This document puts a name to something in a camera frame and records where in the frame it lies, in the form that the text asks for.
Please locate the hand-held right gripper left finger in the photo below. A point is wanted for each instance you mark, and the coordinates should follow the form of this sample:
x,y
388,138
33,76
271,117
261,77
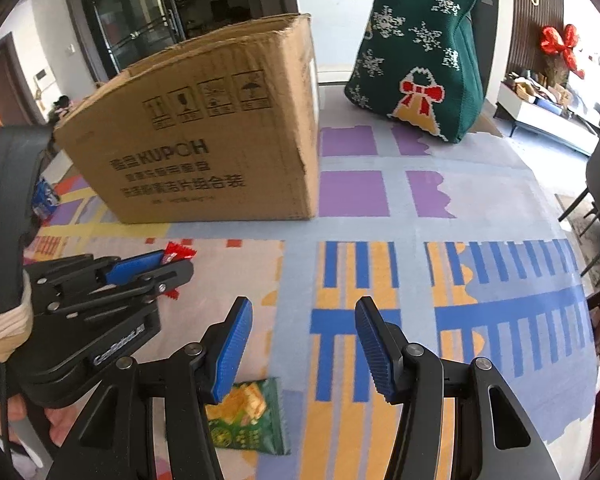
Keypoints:
x,y
232,352

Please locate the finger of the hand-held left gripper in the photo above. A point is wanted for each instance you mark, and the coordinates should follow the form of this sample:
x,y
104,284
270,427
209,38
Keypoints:
x,y
145,282
132,267

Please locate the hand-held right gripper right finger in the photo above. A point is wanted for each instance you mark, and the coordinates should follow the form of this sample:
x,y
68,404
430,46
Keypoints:
x,y
375,352

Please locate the red candy packet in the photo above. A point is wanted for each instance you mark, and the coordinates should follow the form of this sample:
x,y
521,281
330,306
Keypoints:
x,y
180,252

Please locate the green cracker packet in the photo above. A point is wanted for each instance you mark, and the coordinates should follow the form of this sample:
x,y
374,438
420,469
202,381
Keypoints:
x,y
247,420

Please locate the brown cardboard box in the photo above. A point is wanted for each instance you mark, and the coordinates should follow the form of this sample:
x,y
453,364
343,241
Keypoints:
x,y
190,135

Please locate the person's left hand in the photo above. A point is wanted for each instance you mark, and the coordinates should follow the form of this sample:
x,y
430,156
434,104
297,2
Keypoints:
x,y
60,425

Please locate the blue snack packet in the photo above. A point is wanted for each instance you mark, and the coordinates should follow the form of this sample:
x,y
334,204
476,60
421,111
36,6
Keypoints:
x,y
45,199

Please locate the colourful patterned tablecloth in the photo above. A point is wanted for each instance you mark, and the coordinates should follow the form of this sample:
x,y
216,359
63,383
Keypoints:
x,y
360,200

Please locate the brown wooden door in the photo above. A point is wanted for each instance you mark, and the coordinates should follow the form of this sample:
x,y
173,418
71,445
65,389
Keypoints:
x,y
17,80

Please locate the glass door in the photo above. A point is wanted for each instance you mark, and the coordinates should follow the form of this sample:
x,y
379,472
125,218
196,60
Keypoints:
x,y
125,15

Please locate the white low cabinet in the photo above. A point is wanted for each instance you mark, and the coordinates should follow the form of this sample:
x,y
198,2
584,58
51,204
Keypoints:
x,y
540,110

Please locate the green knitted snowflake bag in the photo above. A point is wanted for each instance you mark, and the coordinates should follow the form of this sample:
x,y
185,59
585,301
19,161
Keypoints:
x,y
420,60

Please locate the red ribbon bow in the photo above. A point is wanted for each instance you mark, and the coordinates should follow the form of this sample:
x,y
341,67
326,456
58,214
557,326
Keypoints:
x,y
560,42

